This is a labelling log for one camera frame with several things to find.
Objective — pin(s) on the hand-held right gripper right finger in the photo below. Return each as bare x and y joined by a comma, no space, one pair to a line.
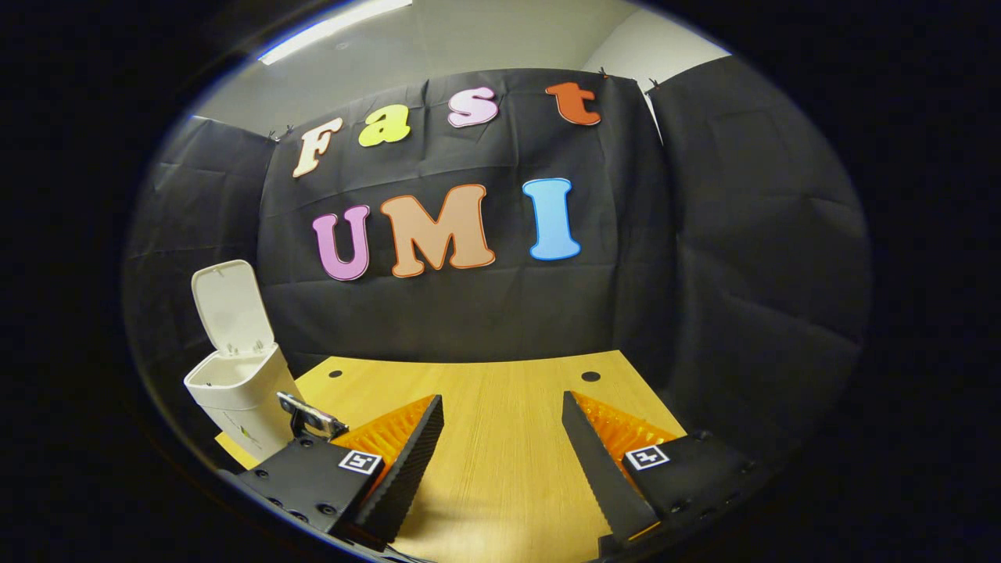
602,477

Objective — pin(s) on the white desktop garbage bin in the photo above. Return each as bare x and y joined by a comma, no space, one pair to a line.
235,391

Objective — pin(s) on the black backdrop cloth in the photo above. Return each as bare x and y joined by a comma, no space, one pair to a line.
485,313

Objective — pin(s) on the wooden desktop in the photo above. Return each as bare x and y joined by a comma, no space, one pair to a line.
500,438

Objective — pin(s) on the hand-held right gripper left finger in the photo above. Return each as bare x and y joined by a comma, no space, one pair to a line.
407,477

